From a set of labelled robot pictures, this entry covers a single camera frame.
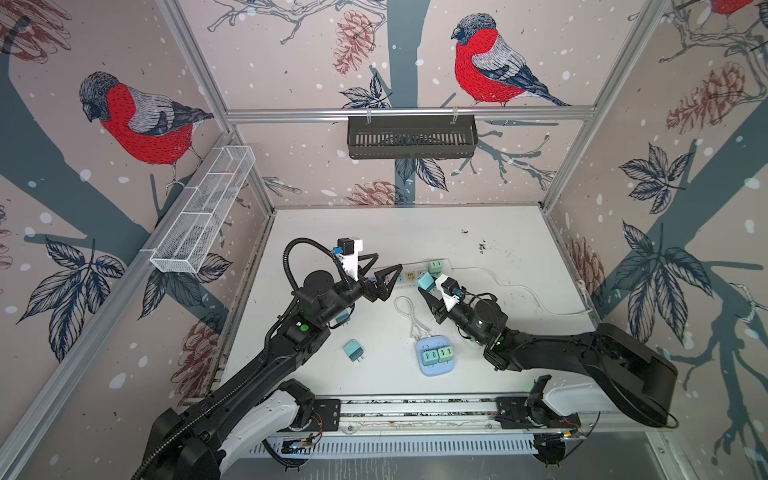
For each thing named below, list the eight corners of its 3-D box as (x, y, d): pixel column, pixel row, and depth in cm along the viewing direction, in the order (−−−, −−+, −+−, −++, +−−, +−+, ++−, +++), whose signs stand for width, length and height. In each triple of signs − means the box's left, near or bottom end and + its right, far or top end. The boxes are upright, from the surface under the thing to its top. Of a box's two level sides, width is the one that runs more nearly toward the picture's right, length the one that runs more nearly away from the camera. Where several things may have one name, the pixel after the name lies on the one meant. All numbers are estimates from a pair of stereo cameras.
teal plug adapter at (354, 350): (342, 351, 86) (341, 348, 85) (353, 340, 88) (353, 337, 87) (356, 365, 84) (355, 363, 82) (367, 354, 86) (366, 351, 84)
